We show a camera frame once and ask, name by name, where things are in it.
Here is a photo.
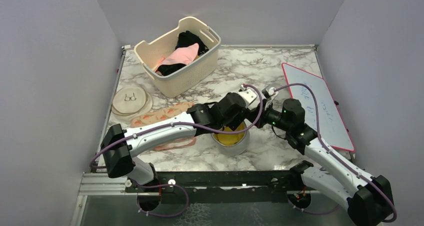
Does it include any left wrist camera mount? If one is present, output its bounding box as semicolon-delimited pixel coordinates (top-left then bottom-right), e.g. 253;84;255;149
237;85;258;108

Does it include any pink garment in basket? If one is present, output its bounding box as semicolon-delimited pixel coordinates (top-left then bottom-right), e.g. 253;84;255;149
157;43;199;66

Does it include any black garment in basket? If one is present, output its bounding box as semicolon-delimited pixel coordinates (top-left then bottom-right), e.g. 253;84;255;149
153;30;209;76

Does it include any white mesh cylindrical laundry bag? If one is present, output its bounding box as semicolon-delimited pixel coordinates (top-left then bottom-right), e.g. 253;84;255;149
211;130;250;157

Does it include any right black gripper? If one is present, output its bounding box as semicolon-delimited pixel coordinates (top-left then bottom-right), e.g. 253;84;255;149
244;98;292;132

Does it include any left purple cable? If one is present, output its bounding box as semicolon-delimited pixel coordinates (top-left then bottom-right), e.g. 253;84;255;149
89;83;264;170

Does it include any purple cable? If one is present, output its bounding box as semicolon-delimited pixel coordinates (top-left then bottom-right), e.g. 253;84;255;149
273;82;398;223
89;83;264;170

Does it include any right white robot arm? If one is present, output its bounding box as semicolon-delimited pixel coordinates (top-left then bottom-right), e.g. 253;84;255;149
256;98;398;226

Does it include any cream perforated laundry basket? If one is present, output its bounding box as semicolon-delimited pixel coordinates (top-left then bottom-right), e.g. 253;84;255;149
134;16;222;98

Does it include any round beige bra wash bag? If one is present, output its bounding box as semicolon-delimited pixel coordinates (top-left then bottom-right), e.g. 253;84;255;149
111;86;153;122

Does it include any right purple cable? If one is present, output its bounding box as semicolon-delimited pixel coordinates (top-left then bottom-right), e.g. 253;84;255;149
273;82;398;223

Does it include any pink framed whiteboard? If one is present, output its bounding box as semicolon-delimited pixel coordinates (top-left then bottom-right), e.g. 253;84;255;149
282;62;355;152

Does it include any yellow bra in bag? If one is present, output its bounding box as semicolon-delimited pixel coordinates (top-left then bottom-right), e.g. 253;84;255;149
212;122;246;147

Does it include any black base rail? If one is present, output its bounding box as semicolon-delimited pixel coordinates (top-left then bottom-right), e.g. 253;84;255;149
125;170;312;208

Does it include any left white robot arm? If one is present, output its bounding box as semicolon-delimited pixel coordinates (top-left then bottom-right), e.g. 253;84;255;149
100;89;258;192

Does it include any floral peach mesh laundry bag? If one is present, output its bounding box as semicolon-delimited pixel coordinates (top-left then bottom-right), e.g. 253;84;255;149
131;101;196;151

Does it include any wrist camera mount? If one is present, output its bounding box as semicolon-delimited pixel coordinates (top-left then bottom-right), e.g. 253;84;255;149
261;85;279;110
237;85;258;108

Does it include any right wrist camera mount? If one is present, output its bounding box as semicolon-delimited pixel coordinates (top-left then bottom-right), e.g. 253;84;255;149
261;85;279;110

